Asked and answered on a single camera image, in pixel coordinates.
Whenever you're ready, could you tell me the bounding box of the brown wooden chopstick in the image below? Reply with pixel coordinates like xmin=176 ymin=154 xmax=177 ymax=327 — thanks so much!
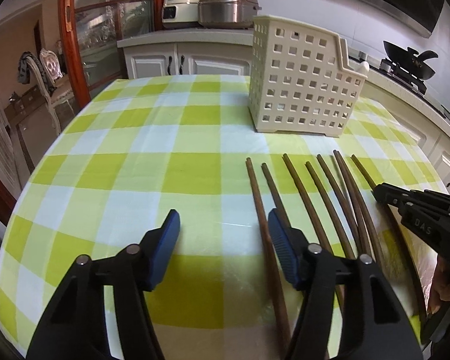
xmin=305 ymin=161 xmax=355 ymax=258
xmin=317 ymin=154 xmax=362 ymax=252
xmin=261 ymin=162 xmax=347 ymax=308
xmin=351 ymin=154 xmax=427 ymax=319
xmin=334 ymin=150 xmax=384 ymax=268
xmin=245 ymin=157 xmax=291 ymax=359
xmin=333 ymin=150 xmax=374 ymax=257
xmin=283 ymin=154 xmax=355 ymax=258

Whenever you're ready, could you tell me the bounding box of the person's right hand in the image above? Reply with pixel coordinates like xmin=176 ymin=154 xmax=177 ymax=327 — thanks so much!
xmin=427 ymin=256 xmax=450 ymax=314

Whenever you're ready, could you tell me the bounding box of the black glass gas stove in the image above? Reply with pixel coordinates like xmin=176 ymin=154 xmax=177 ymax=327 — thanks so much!
xmin=367 ymin=57 xmax=450 ymax=123

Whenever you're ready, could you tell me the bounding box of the black wok pan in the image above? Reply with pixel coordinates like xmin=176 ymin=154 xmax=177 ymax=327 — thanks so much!
xmin=383 ymin=41 xmax=438 ymax=80

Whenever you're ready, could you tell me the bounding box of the green white checkered tablecloth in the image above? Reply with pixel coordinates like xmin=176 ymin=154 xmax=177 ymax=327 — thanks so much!
xmin=0 ymin=76 xmax=445 ymax=359

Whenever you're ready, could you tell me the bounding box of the cream perforated plastic basket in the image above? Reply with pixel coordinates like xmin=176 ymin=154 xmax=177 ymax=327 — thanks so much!
xmin=249 ymin=16 xmax=370 ymax=137

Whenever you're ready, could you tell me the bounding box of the dark patterned garment on chair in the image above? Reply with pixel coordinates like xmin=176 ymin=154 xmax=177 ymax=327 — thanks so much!
xmin=17 ymin=51 xmax=56 ymax=95

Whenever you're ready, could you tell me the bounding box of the white ornate dining chair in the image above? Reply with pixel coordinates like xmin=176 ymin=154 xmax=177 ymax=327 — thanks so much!
xmin=26 ymin=48 xmax=75 ymax=135

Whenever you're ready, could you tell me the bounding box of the silver rice cooker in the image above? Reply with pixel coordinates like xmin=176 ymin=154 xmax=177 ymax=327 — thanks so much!
xmin=198 ymin=0 xmax=262 ymax=29

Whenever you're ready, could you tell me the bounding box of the red wooden sliding door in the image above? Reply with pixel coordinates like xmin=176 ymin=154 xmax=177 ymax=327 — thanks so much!
xmin=58 ymin=0 xmax=164 ymax=107

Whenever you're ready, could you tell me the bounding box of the white pressure cooker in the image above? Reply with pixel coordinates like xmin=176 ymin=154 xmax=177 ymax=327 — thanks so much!
xmin=161 ymin=0 xmax=200 ymax=29

